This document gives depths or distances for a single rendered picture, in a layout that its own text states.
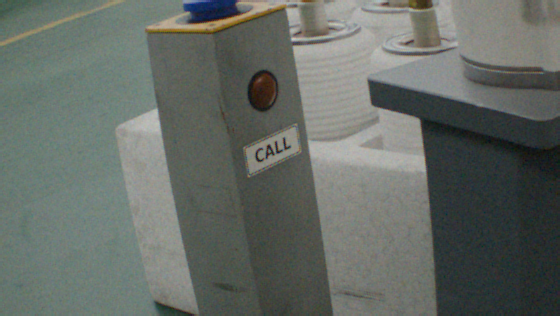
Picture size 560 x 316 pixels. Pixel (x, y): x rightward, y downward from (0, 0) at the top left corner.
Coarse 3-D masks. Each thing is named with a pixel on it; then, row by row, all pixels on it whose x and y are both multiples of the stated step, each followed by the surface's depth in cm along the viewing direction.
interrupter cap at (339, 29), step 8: (296, 24) 102; (328, 24) 101; (336, 24) 100; (344, 24) 100; (352, 24) 99; (296, 32) 100; (336, 32) 97; (344, 32) 97; (352, 32) 96; (296, 40) 96; (304, 40) 95; (312, 40) 95; (320, 40) 95; (328, 40) 95; (336, 40) 95
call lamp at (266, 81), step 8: (256, 80) 79; (264, 80) 79; (272, 80) 80; (256, 88) 79; (264, 88) 79; (272, 88) 80; (256, 96) 79; (264, 96) 79; (272, 96) 80; (256, 104) 79; (264, 104) 79
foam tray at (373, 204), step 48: (144, 144) 107; (336, 144) 94; (144, 192) 109; (336, 192) 92; (384, 192) 88; (144, 240) 112; (336, 240) 94; (384, 240) 90; (192, 288) 109; (336, 288) 95; (384, 288) 92; (432, 288) 88
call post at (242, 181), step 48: (192, 48) 78; (240, 48) 78; (288, 48) 81; (192, 96) 79; (240, 96) 78; (288, 96) 81; (192, 144) 81; (240, 144) 79; (288, 144) 82; (192, 192) 82; (240, 192) 79; (288, 192) 82; (192, 240) 84; (240, 240) 81; (288, 240) 83; (240, 288) 82; (288, 288) 83
